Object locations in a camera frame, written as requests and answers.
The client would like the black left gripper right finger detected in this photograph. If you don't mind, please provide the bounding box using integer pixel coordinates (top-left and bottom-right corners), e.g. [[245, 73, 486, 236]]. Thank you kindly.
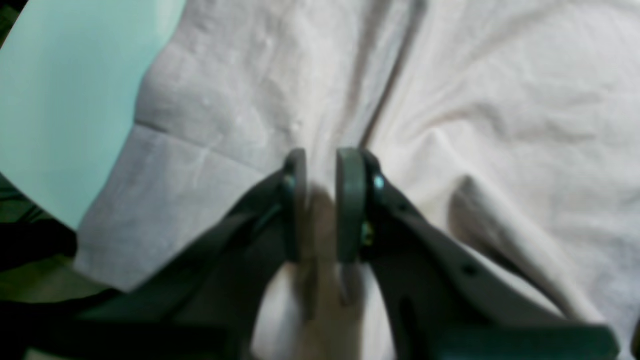
[[335, 147, 620, 360]]

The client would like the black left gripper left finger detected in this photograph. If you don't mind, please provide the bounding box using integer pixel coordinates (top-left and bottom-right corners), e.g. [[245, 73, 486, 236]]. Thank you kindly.
[[1, 148, 307, 360]]

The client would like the mauve pink t-shirt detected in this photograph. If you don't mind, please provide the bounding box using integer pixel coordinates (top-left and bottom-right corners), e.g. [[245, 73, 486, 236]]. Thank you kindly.
[[74, 0, 639, 360]]

